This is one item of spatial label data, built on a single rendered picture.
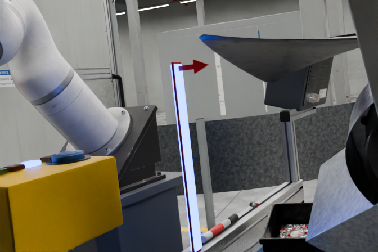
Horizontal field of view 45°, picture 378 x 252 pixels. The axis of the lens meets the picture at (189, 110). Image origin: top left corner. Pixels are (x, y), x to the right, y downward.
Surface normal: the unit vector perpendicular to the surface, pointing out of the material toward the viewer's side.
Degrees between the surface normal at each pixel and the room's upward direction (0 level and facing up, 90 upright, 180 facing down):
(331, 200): 55
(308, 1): 90
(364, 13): 130
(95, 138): 114
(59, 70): 88
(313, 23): 90
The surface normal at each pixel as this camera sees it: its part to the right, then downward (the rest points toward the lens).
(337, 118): 0.44, 0.00
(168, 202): 0.81, -0.06
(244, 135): 0.04, 0.05
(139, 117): -0.46, -0.67
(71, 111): 0.42, 0.40
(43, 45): -0.03, -0.39
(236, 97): -0.35, 0.09
